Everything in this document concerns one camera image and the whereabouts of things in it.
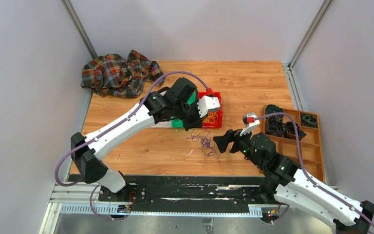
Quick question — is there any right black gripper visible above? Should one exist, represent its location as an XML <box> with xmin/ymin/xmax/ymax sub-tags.
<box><xmin>213</xmin><ymin>124</ymin><xmax>263</xmax><ymax>168</ymax></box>

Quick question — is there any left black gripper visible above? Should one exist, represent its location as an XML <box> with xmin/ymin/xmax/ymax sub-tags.
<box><xmin>174</xmin><ymin>99</ymin><xmax>209</xmax><ymax>132</ymax></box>

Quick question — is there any yellow cable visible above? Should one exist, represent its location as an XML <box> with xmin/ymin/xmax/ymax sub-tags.
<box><xmin>203</xmin><ymin>111</ymin><xmax>219</xmax><ymax>125</ymax></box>

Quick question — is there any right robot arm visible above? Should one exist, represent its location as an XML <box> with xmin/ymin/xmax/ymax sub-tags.
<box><xmin>213</xmin><ymin>130</ymin><xmax>374</xmax><ymax>234</ymax></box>

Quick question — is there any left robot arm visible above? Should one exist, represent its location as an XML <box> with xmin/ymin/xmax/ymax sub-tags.
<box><xmin>71</xmin><ymin>78</ymin><xmax>219</xmax><ymax>201</ymax></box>

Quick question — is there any green plastic bin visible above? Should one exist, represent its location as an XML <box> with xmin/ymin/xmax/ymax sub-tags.
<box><xmin>171</xmin><ymin>92</ymin><xmax>197</xmax><ymax>128</ymax></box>

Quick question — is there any red plastic bin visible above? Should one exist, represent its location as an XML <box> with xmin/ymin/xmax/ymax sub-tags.
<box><xmin>203</xmin><ymin>92</ymin><xmax>223</xmax><ymax>128</ymax></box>

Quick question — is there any white plastic bin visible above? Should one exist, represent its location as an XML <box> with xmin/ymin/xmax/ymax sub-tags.
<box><xmin>151</xmin><ymin>92</ymin><xmax>172</xmax><ymax>128</ymax></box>

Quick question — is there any black coiled item lower left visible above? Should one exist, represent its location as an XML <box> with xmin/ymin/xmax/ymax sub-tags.
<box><xmin>265</xmin><ymin>117</ymin><xmax>285</xmax><ymax>137</ymax></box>

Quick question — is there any black coiled item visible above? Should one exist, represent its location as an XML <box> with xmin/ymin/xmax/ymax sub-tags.
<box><xmin>265</xmin><ymin>117</ymin><xmax>285</xmax><ymax>137</ymax></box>
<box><xmin>300</xmin><ymin>113</ymin><xmax>318</xmax><ymax>128</ymax></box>
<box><xmin>283</xmin><ymin>121</ymin><xmax>306</xmax><ymax>140</ymax></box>
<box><xmin>264</xmin><ymin>104</ymin><xmax>283</xmax><ymax>121</ymax></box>

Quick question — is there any black coiled item upper left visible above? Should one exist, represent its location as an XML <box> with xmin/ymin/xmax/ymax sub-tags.
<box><xmin>264</xmin><ymin>104</ymin><xmax>283</xmax><ymax>121</ymax></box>

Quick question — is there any black coiled item centre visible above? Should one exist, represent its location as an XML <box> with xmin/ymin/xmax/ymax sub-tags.
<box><xmin>283</xmin><ymin>121</ymin><xmax>306</xmax><ymax>140</ymax></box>

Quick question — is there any black coiled item far right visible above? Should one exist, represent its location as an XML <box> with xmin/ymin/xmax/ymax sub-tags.
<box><xmin>300</xmin><ymin>113</ymin><xmax>318</xmax><ymax>128</ymax></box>

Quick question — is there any wooden compartment tray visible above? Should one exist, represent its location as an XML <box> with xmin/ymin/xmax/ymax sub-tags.
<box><xmin>261</xmin><ymin>105</ymin><xmax>325</xmax><ymax>182</ymax></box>

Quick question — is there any plaid cloth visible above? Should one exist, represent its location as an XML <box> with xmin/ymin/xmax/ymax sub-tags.
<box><xmin>80</xmin><ymin>50</ymin><xmax>164</xmax><ymax>98</ymax></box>

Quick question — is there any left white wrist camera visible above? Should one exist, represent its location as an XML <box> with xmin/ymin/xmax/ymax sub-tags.
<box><xmin>197</xmin><ymin>96</ymin><xmax>221</xmax><ymax>118</ymax></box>

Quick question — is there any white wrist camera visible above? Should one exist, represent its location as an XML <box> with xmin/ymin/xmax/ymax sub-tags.
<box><xmin>197</xmin><ymin>96</ymin><xmax>221</xmax><ymax>118</ymax></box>
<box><xmin>240</xmin><ymin>112</ymin><xmax>260</xmax><ymax>136</ymax></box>

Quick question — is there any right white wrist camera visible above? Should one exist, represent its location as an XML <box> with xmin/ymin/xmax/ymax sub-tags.
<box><xmin>240</xmin><ymin>112</ymin><xmax>260</xmax><ymax>136</ymax></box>

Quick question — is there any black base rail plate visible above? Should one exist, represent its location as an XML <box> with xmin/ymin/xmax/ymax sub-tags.
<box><xmin>98</xmin><ymin>175</ymin><xmax>279</xmax><ymax>214</ymax></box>

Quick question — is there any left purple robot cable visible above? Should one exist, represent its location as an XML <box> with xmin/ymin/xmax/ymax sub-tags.
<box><xmin>55</xmin><ymin>71</ymin><xmax>213</xmax><ymax>222</ymax></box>

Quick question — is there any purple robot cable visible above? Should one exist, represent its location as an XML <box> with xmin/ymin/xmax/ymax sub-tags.
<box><xmin>55</xmin><ymin>71</ymin><xmax>213</xmax><ymax>222</ymax></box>
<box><xmin>247</xmin><ymin>112</ymin><xmax>374</xmax><ymax>234</ymax></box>

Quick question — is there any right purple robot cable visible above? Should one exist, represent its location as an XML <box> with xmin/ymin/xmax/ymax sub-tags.
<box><xmin>247</xmin><ymin>112</ymin><xmax>374</xmax><ymax>234</ymax></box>

